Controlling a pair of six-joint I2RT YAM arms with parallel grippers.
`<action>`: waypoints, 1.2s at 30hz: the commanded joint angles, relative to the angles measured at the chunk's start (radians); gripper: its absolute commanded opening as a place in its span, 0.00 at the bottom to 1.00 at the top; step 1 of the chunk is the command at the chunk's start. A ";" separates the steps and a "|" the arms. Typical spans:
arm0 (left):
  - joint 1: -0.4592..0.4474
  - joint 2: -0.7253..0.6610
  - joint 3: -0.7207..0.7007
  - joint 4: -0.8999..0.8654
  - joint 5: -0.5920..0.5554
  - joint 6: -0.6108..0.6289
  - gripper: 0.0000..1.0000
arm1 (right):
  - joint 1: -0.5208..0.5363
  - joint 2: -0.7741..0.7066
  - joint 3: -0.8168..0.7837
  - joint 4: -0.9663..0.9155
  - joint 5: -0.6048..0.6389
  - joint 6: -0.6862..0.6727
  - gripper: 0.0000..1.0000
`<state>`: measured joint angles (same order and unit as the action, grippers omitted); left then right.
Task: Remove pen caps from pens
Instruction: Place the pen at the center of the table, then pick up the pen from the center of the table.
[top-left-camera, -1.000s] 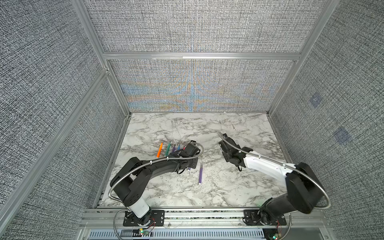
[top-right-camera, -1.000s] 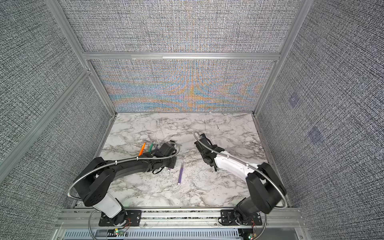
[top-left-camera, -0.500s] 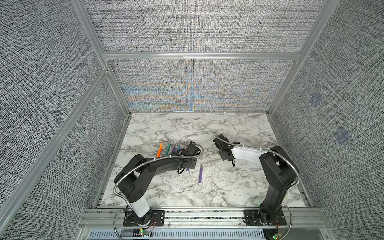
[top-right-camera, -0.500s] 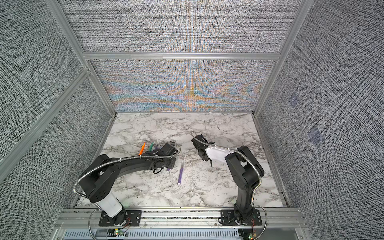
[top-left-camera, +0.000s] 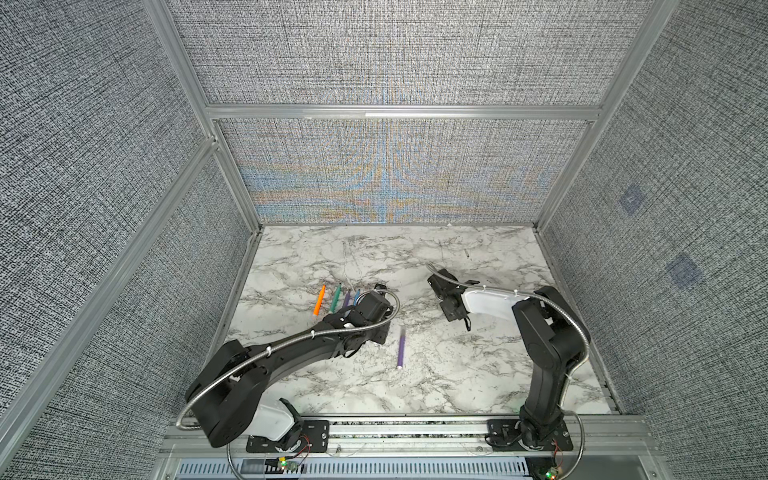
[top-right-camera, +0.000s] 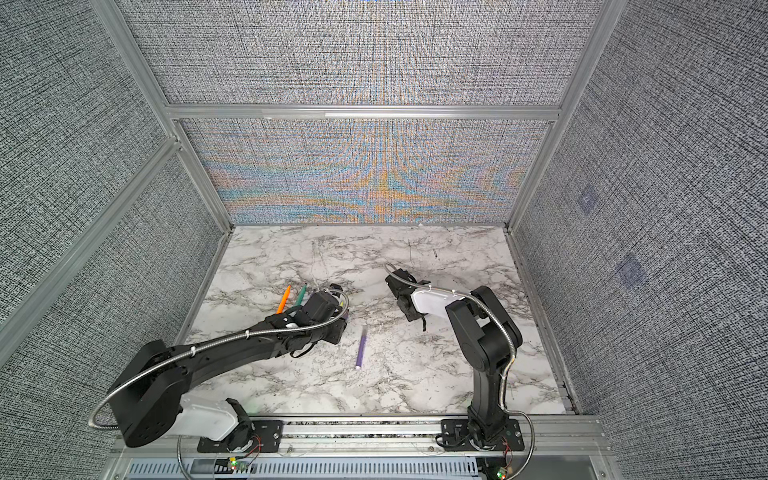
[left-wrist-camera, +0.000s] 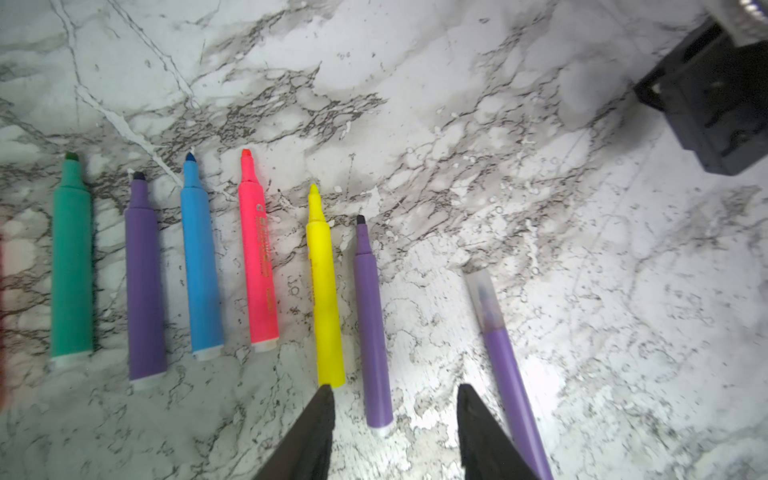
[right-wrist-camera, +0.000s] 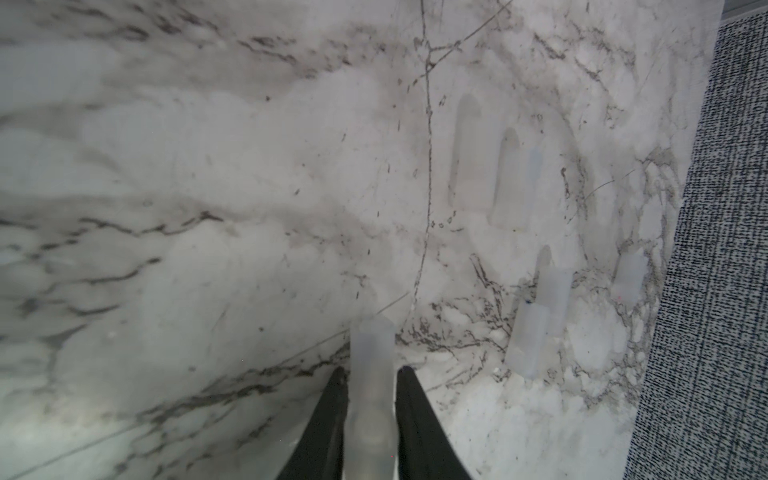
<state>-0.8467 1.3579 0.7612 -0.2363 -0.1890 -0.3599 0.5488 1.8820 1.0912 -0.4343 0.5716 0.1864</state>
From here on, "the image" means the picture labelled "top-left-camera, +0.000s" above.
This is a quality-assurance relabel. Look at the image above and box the green highlighter pen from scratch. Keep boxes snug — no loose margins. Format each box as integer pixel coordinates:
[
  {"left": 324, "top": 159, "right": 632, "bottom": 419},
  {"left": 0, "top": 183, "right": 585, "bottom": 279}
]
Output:
[{"left": 329, "top": 284, "right": 343, "bottom": 313}]

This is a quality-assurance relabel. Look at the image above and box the orange highlighter pen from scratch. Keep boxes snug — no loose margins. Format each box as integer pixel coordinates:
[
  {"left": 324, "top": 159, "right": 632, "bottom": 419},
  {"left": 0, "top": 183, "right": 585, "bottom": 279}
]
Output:
[{"left": 313, "top": 285, "right": 327, "bottom": 317}]

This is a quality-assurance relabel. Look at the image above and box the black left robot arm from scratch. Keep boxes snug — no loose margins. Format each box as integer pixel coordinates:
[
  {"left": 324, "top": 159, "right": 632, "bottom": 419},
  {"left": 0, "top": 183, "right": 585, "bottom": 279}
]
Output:
[{"left": 176, "top": 289, "right": 400, "bottom": 451}]

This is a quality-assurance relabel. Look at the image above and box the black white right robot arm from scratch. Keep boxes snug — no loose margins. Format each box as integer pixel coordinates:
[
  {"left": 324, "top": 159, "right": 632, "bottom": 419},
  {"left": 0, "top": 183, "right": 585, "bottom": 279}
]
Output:
[{"left": 428, "top": 264, "right": 591, "bottom": 450}]

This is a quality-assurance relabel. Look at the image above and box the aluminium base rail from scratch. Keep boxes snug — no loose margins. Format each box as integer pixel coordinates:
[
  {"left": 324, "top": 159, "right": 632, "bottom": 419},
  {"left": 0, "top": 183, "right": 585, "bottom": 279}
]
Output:
[{"left": 157, "top": 415, "right": 661, "bottom": 462}]

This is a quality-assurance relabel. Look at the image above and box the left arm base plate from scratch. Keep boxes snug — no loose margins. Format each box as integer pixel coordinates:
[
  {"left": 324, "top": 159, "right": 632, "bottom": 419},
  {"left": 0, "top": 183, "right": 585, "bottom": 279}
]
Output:
[{"left": 245, "top": 420, "right": 330, "bottom": 456}]

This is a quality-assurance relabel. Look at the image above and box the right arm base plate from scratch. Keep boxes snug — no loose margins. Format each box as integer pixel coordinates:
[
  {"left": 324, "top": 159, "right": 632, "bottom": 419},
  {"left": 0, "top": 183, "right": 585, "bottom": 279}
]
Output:
[{"left": 485, "top": 417, "right": 574, "bottom": 452}]

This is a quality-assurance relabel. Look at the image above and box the white vented cable duct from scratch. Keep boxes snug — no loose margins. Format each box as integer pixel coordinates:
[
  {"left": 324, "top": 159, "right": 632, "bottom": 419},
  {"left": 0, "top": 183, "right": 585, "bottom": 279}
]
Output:
[{"left": 177, "top": 458, "right": 533, "bottom": 480}]

